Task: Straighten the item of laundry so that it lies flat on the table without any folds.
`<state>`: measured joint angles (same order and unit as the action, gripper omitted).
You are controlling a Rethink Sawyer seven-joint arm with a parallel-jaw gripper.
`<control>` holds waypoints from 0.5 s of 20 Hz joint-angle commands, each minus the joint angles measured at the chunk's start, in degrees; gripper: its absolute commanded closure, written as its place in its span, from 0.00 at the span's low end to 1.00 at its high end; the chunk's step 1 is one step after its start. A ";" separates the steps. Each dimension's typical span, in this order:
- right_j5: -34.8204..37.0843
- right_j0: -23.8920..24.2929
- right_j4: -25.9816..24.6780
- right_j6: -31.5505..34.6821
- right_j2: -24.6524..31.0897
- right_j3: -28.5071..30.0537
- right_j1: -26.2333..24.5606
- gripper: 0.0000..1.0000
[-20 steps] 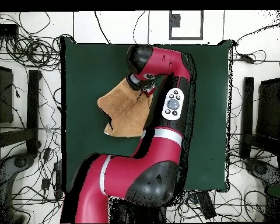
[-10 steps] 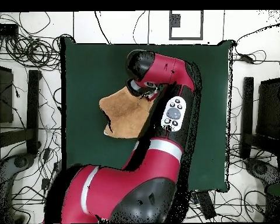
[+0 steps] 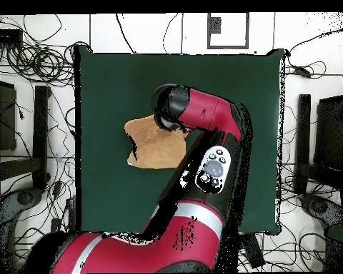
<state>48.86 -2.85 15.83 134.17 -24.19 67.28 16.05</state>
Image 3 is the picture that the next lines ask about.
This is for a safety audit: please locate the tan terry towel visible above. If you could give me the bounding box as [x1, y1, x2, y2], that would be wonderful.
[123, 113, 189, 171]

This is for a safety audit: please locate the flat black box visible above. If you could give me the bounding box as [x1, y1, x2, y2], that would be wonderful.
[0, 28, 24, 46]

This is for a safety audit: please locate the dark green table cloth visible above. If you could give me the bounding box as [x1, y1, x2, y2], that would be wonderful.
[74, 45, 286, 237]

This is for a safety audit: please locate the black power strip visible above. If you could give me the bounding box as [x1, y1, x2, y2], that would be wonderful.
[64, 196, 79, 233]

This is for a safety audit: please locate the black rectangular box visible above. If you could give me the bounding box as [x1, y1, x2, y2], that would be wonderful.
[241, 233, 266, 270]

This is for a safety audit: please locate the long black bar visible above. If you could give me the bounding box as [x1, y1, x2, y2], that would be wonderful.
[31, 85, 51, 190]

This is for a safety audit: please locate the black inline power adapter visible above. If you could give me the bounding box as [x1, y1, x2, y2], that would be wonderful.
[292, 65, 313, 79]

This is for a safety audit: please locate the grey chair base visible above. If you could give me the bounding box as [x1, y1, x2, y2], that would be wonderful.
[299, 193, 343, 229]
[0, 187, 44, 274]

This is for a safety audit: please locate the large black case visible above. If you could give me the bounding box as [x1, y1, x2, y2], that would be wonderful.
[313, 95, 343, 170]

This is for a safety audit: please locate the black monitor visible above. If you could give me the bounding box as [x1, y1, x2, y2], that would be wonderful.
[0, 78, 18, 152]

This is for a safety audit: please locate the curved black cable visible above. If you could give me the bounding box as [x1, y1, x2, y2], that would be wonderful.
[115, 12, 137, 55]

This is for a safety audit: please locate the dark grey square frame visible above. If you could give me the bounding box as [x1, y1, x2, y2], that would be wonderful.
[207, 12, 250, 50]

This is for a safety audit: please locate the black cable coil bundle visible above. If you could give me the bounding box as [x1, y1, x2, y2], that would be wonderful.
[5, 41, 88, 87]

